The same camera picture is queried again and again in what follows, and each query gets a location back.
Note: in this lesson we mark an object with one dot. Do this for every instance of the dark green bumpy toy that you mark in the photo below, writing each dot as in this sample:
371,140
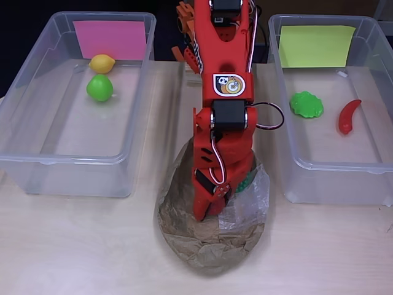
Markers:
244,184

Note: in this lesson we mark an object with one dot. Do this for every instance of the light green toy lettuce leaf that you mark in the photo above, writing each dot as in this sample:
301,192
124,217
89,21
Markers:
307,104

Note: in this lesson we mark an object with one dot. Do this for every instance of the red toy chili pepper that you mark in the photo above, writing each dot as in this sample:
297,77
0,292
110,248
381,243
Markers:
346,120

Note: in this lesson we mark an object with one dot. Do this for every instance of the green toy apple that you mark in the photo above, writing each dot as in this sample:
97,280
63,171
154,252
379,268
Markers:
99,88

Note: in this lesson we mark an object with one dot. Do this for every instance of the yellow toy lemon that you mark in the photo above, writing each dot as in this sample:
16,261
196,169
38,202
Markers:
102,64

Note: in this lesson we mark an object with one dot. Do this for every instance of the red robot arm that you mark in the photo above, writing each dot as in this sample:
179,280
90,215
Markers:
224,61

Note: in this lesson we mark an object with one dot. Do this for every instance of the clear plastic bin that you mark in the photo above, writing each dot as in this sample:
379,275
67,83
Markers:
92,132
331,147

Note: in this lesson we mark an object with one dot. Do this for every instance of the crumpled brown paper bag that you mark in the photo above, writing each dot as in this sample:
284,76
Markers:
215,255

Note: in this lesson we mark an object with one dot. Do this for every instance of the wooden base block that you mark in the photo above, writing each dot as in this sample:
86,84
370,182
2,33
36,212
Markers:
193,80

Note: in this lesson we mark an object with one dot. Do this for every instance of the yellow paper note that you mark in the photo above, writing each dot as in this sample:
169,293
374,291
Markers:
313,46

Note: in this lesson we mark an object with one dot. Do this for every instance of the orange table clamp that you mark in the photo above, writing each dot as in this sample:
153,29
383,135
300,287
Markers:
184,10

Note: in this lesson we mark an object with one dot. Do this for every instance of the pink paper note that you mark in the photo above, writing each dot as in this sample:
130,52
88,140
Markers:
110,38

